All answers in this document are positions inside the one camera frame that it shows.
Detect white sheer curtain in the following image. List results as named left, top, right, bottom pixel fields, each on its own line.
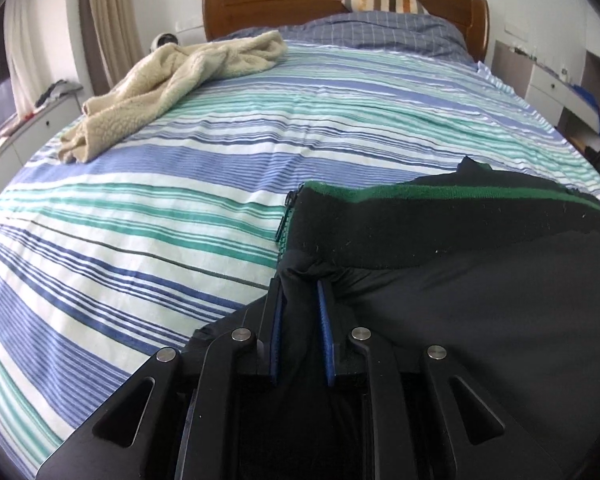
left=2, top=0, right=48, bottom=126

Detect wooden headboard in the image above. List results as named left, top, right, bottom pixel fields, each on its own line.
left=202, top=0, right=490, bottom=63

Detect row of small desk bottles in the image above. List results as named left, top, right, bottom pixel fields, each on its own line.
left=510, top=46, right=573, bottom=81

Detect grey-blue checked pillow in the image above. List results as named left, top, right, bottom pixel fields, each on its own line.
left=225, top=10, right=468, bottom=61

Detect bed with striped sheet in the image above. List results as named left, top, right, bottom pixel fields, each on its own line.
left=0, top=35, right=600, bottom=466

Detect beige curtain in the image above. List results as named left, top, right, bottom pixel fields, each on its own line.
left=77, top=0, right=146, bottom=98

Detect white drawer cabinet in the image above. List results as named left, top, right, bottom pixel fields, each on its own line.
left=0, top=80, right=86, bottom=211

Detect black puffer jacket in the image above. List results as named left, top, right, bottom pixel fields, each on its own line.
left=190, top=156, right=600, bottom=480

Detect white desk with drawer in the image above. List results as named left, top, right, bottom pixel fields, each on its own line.
left=490, top=40, right=600, bottom=141

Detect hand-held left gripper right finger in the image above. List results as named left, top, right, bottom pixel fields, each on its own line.
left=316, top=279, right=566, bottom=480

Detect clothes pile on cabinet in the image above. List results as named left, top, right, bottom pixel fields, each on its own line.
left=34, top=80, right=81, bottom=108

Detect blue cloth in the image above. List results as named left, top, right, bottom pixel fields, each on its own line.
left=570, top=82, right=600, bottom=138

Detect cream fleece garment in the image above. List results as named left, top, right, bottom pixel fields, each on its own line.
left=57, top=30, right=288, bottom=163

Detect white round fan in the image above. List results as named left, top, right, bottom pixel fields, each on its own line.
left=149, top=32, right=178, bottom=53

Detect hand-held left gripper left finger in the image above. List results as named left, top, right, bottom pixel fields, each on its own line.
left=35, top=275, right=286, bottom=480

